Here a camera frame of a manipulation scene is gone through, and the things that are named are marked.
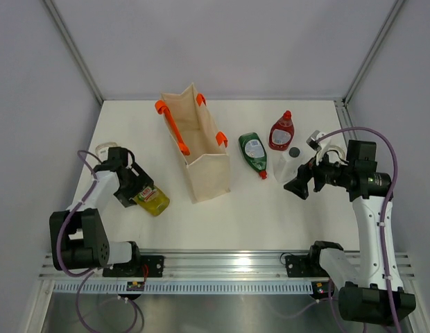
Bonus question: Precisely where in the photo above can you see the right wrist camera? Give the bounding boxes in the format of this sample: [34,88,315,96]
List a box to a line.
[306,130,327,152]

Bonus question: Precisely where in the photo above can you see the green dish soap bottle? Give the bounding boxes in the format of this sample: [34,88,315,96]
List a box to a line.
[238,132,268,180]

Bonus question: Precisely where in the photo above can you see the white slotted cable duct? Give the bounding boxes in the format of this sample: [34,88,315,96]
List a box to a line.
[52,280,315,295]

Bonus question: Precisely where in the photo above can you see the canvas bag orange handles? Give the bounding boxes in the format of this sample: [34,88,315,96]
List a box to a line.
[155,84,230,203]

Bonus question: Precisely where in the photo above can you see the yellow dish soap bottle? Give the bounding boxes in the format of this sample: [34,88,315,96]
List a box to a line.
[133,185,170,216]

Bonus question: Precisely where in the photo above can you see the right aluminium frame post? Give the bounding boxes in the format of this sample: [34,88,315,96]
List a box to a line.
[343,0,407,106]

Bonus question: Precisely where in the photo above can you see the white bottle grey cap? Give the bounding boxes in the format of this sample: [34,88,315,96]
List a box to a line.
[273,146,302,183]

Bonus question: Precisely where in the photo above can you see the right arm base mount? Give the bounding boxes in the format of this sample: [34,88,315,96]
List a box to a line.
[284,255,329,278]

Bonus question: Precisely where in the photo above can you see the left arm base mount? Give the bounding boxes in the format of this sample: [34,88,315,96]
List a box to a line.
[103,255,164,278]

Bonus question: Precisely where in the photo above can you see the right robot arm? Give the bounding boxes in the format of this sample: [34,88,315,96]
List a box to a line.
[284,139,416,327]

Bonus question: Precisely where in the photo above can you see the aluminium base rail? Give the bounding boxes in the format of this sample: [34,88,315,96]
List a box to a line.
[37,250,415,281]

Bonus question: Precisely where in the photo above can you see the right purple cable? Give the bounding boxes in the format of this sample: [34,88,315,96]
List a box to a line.
[270,126,405,333]

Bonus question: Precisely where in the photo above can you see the aluminium frame post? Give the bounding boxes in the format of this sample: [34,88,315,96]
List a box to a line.
[41,0,105,106]
[343,0,407,106]

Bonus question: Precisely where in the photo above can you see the left aluminium frame post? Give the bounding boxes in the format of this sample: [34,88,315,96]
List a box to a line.
[41,0,105,106]

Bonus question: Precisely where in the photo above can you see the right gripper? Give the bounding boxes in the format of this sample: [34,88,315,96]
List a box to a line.
[284,147,353,200]

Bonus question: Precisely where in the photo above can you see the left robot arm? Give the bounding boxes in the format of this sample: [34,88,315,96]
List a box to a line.
[49,146,154,278]

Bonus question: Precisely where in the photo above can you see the red dish soap bottle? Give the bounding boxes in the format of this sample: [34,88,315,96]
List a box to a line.
[268,110,295,151]

